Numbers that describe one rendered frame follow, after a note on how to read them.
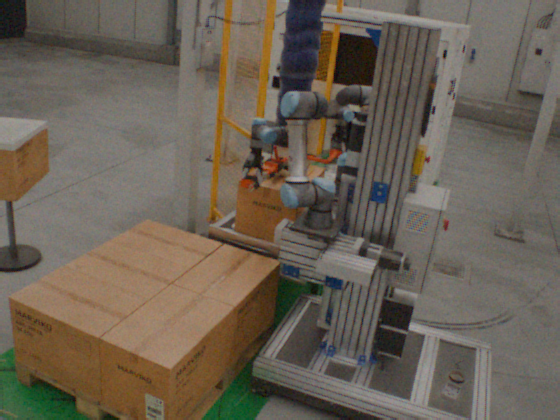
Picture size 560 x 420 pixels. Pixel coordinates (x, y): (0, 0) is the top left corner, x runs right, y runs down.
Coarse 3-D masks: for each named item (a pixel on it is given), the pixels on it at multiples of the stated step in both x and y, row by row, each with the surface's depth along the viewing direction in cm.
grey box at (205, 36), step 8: (200, 32) 387; (208, 32) 394; (200, 40) 389; (208, 40) 397; (200, 48) 392; (208, 48) 400; (200, 56) 394; (208, 56) 404; (200, 64) 397; (208, 64) 407
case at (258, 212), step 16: (320, 176) 373; (240, 192) 343; (256, 192) 339; (272, 192) 336; (240, 208) 347; (256, 208) 343; (272, 208) 339; (288, 208) 335; (304, 208) 350; (240, 224) 351; (256, 224) 347; (272, 224) 343; (272, 240) 347
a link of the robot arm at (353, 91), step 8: (344, 88) 314; (352, 88) 310; (336, 96) 319; (344, 96) 312; (352, 96) 309; (328, 104) 339; (336, 104) 325; (344, 104) 317; (352, 104) 314; (328, 112) 341; (336, 112) 338
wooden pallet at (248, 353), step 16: (272, 320) 350; (256, 336) 328; (256, 352) 336; (16, 368) 284; (32, 368) 277; (240, 368) 318; (32, 384) 284; (64, 384) 270; (224, 384) 299; (80, 400) 268; (96, 400) 263; (208, 400) 290; (96, 416) 267; (128, 416) 256; (192, 416) 278
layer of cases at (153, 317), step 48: (144, 240) 340; (192, 240) 348; (48, 288) 278; (96, 288) 284; (144, 288) 290; (192, 288) 296; (240, 288) 302; (48, 336) 262; (96, 336) 247; (144, 336) 252; (192, 336) 257; (240, 336) 304; (96, 384) 259; (144, 384) 244; (192, 384) 259
